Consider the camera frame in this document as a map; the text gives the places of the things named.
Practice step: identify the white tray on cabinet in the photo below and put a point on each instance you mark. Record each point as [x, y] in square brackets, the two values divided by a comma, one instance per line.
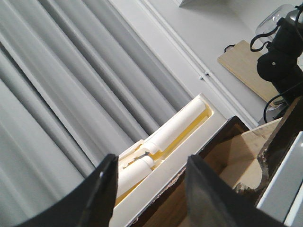
[133, 203]

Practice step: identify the grey window curtain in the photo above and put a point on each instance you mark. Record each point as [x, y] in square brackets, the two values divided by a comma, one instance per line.
[76, 83]

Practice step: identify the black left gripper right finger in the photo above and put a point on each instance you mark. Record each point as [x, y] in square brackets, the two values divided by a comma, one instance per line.
[212, 203]

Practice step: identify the clear glass jar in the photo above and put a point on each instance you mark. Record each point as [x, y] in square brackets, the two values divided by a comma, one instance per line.
[269, 23]

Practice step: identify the white roll in tray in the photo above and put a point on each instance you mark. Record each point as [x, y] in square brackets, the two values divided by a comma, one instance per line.
[139, 160]

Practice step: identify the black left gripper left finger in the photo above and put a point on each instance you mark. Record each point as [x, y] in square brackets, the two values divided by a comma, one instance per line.
[90, 204]

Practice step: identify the light wooden cutting board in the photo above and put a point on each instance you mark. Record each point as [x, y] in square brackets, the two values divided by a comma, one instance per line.
[241, 62]

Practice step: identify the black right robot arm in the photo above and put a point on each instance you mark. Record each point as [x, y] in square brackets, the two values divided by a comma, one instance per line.
[279, 66]

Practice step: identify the dark wooden drawer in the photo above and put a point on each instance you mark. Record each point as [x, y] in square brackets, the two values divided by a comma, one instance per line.
[265, 164]

